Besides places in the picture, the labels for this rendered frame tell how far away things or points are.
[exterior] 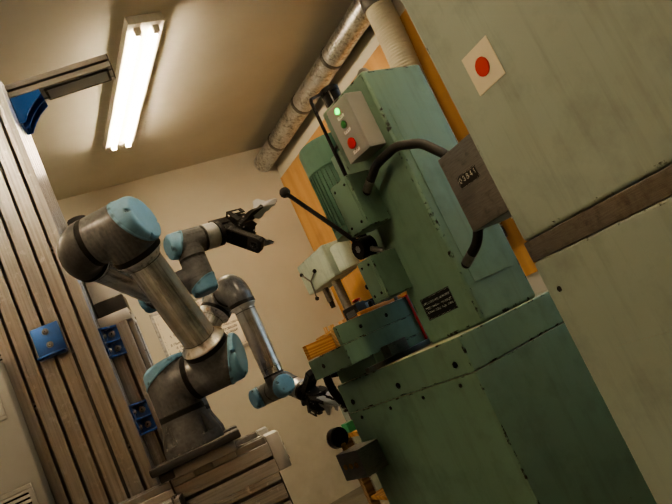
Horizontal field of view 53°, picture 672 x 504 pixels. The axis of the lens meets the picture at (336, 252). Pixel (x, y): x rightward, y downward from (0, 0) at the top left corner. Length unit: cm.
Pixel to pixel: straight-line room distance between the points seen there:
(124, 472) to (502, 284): 110
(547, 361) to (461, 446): 30
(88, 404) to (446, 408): 94
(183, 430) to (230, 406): 317
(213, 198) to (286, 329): 115
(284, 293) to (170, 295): 360
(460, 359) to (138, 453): 88
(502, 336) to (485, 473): 33
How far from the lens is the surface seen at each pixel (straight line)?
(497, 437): 166
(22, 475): 193
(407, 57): 366
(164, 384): 173
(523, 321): 178
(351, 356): 187
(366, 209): 179
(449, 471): 184
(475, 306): 170
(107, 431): 193
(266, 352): 238
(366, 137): 175
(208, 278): 187
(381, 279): 178
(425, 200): 172
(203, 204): 524
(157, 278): 158
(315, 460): 504
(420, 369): 175
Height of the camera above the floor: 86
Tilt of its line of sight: 9 degrees up
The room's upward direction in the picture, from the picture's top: 25 degrees counter-clockwise
